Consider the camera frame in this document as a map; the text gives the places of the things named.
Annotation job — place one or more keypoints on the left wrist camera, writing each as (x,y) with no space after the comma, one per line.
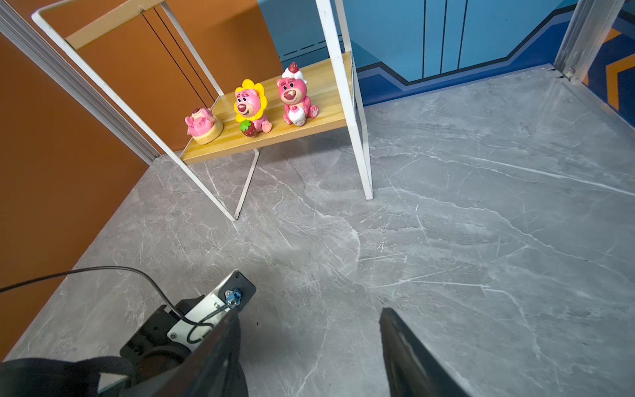
(232,294)

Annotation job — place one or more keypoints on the pink strawberry bear toy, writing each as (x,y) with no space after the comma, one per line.
(293,93)

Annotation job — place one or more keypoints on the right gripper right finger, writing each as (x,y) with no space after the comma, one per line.
(411,369)

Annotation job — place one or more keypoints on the yellow wooden two-tier shelf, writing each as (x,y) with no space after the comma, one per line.
(339,93)

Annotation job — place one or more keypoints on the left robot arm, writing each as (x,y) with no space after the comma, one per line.
(98,376)

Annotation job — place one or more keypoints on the pink yellow flower toy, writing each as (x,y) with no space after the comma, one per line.
(250,105)

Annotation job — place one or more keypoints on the pink bear toy yellow base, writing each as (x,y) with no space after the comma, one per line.
(203,126)

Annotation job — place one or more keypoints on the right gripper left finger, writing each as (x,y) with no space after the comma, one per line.
(165,368)

